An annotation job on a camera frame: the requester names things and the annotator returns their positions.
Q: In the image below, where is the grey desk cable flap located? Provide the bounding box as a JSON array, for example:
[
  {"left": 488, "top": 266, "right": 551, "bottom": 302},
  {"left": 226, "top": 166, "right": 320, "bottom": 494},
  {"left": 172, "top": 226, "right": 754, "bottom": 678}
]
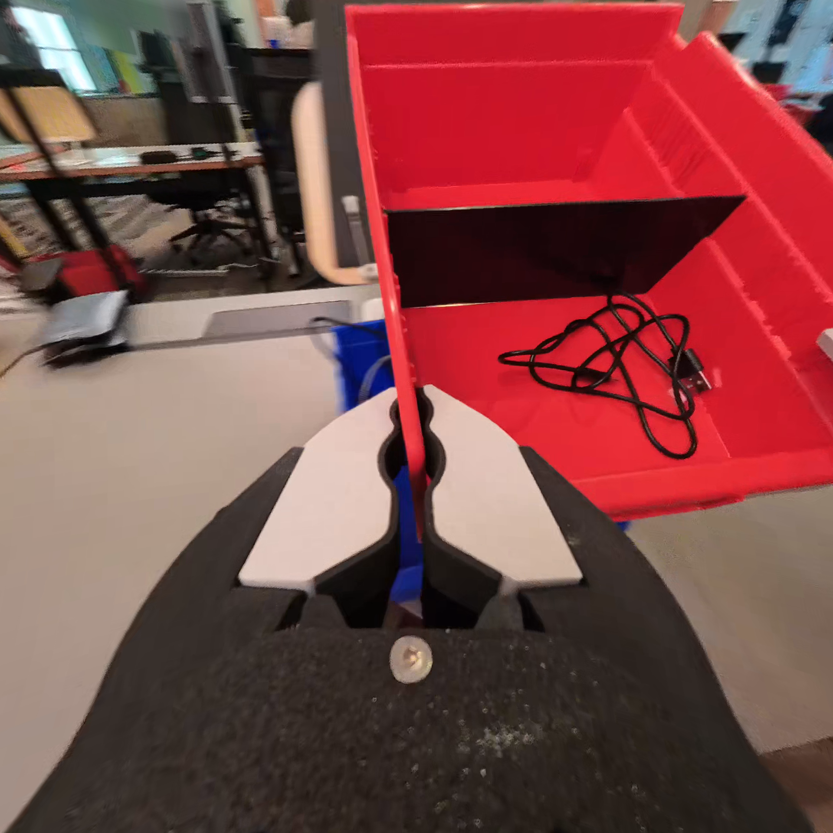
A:
[{"left": 207, "top": 302, "right": 352, "bottom": 339}]

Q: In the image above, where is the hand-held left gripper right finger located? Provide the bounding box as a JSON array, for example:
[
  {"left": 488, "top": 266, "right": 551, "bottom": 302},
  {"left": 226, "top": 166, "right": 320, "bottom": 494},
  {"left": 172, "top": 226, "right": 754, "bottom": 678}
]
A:
[{"left": 422, "top": 384, "right": 584, "bottom": 597}]

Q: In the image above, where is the wood-framed black board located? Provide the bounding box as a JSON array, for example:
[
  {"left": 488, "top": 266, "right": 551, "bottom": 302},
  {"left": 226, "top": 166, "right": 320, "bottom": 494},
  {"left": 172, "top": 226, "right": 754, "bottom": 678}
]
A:
[{"left": 292, "top": 0, "right": 378, "bottom": 286}]

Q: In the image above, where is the grey desk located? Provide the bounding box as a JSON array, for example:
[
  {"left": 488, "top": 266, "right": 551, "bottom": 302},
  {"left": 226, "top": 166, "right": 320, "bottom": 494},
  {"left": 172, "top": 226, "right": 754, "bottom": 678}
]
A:
[{"left": 0, "top": 302, "right": 833, "bottom": 814}]

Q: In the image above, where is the blue storage bin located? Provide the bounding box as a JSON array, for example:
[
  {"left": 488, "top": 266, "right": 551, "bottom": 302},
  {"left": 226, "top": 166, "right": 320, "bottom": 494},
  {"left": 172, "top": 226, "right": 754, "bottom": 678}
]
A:
[{"left": 331, "top": 319, "right": 631, "bottom": 603}]

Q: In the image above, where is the red storage bin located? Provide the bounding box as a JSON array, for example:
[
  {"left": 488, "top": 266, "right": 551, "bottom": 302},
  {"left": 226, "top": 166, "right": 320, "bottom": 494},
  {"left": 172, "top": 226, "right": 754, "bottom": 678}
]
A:
[{"left": 345, "top": 3, "right": 833, "bottom": 541}]

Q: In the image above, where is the black office chair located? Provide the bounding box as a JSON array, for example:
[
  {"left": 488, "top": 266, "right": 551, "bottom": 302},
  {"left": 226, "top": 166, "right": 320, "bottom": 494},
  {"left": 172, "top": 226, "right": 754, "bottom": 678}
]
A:
[{"left": 146, "top": 176, "right": 261, "bottom": 261}]

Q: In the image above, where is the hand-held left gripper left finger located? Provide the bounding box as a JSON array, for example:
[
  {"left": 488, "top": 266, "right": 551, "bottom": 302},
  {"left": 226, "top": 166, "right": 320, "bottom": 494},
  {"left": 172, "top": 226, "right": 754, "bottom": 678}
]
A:
[{"left": 238, "top": 387, "right": 400, "bottom": 594}]

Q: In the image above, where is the wooden table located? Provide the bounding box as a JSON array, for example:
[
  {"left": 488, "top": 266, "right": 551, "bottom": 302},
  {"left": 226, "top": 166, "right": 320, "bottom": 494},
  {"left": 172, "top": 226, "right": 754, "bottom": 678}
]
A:
[{"left": 0, "top": 143, "right": 268, "bottom": 274}]

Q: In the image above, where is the black cable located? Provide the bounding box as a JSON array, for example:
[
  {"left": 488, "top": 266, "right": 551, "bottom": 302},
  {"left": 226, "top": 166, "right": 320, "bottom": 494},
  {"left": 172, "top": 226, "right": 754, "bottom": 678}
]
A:
[{"left": 498, "top": 294, "right": 713, "bottom": 459}]

